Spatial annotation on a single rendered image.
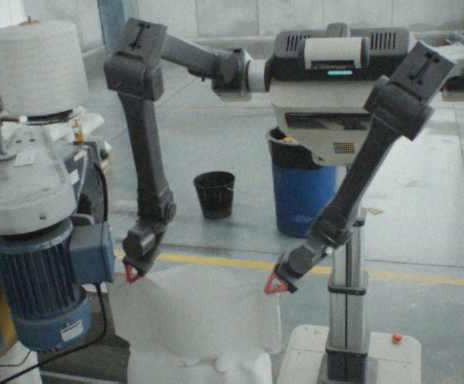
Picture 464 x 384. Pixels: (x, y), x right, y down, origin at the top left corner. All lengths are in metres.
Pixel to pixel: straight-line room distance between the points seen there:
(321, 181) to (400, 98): 2.59
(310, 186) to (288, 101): 2.05
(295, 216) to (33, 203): 2.78
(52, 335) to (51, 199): 0.28
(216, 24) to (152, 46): 8.60
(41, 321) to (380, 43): 1.02
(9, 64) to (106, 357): 1.34
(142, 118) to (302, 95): 0.54
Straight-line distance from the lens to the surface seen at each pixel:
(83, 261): 1.16
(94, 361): 2.29
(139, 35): 1.19
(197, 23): 9.85
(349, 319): 2.12
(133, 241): 1.39
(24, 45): 1.14
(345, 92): 1.60
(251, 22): 9.58
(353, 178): 1.20
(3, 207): 1.09
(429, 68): 1.08
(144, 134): 1.24
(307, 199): 3.66
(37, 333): 1.22
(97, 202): 1.66
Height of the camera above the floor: 1.82
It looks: 24 degrees down
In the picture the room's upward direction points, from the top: 5 degrees counter-clockwise
